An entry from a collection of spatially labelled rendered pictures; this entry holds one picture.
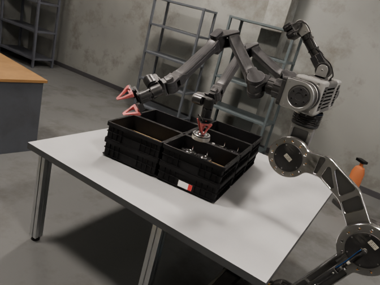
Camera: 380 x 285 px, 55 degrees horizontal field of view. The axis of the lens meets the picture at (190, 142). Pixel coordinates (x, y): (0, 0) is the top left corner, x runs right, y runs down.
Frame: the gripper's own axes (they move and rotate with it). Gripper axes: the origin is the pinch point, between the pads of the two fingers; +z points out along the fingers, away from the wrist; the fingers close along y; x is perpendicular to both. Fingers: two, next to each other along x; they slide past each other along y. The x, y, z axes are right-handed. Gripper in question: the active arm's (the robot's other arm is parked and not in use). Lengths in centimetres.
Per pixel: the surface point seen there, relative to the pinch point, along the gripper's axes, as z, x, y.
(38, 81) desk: 30, -110, -176
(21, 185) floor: 103, -108, -105
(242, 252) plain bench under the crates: 36, 12, 60
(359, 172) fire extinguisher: 66, 238, -125
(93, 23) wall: 2, -68, -574
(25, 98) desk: 47, -119, -173
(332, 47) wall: -55, 241, -256
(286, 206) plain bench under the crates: 37, 62, 11
